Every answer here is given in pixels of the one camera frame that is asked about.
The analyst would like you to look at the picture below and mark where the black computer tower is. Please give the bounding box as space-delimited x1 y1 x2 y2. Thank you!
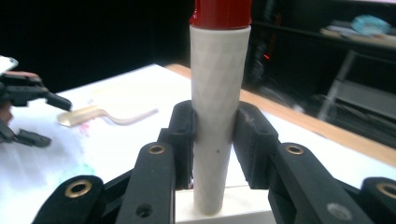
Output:
250 6 283 91

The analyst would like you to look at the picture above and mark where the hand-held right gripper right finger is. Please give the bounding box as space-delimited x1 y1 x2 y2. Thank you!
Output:
233 101 375 224

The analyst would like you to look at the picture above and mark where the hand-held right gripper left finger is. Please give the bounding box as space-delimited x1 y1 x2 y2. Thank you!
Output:
115 100 196 224

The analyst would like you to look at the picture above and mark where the teal round object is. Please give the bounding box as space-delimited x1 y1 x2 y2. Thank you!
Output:
351 14 390 35

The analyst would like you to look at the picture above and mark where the white metal desk frame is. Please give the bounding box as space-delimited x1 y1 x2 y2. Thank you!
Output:
317 49 396 122

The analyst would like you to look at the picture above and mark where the tangle of floor cables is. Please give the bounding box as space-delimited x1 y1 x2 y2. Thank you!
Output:
258 83 331 116

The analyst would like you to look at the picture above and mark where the cream hand brush red cap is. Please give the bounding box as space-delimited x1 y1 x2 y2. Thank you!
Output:
174 0 276 224

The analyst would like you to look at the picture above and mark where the beige desk top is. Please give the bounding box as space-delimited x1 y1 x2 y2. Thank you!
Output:
320 26 396 49

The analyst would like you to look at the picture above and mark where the cream plastic dustpan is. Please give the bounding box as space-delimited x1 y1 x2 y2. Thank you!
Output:
56 81 160 128

